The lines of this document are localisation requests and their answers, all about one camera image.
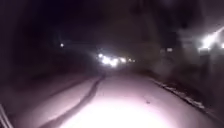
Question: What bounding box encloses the row of bright lights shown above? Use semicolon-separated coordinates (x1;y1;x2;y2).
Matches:
96;51;138;69

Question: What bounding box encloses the pale paved path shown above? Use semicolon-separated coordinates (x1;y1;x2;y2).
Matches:
39;72;221;128

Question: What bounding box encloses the dark ground strip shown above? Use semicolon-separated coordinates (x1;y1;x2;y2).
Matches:
0;71;106;128

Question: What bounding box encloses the dark verge with kerb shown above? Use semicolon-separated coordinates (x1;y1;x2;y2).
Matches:
139;68;224;123

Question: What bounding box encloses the building with bright lights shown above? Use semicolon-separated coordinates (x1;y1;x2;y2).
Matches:
159;24;224;101

